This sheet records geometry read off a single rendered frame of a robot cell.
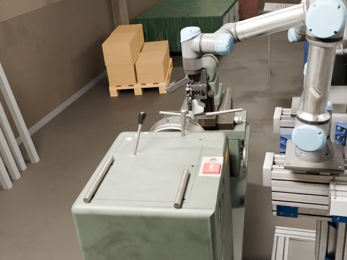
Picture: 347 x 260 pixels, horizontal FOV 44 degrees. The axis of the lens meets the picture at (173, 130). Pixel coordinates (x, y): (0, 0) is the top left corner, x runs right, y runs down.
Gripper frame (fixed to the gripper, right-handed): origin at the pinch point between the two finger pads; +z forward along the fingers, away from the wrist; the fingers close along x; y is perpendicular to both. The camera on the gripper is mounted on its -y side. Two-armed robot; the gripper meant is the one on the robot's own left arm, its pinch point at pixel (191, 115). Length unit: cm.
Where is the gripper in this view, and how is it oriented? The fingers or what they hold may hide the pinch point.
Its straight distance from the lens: 173.2
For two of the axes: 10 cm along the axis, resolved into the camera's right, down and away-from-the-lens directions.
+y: 9.8, 0.0, -2.1
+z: 1.0, 9.0, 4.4
